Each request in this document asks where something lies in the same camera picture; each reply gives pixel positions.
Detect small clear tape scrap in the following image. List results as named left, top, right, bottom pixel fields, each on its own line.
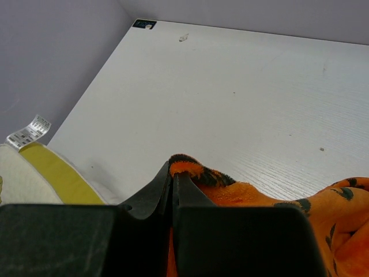
left=179, top=33, right=189, bottom=42

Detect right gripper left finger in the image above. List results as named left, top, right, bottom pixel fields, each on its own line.
left=1, top=163, right=171, bottom=276

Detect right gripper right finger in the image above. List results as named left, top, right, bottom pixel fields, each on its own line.
left=173, top=173, right=326, bottom=276

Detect orange patterned pillowcase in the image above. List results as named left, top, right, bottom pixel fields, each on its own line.
left=166, top=154, right=369, bottom=277

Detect cream contoured pillow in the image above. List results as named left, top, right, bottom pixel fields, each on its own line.
left=0, top=114, right=122, bottom=206

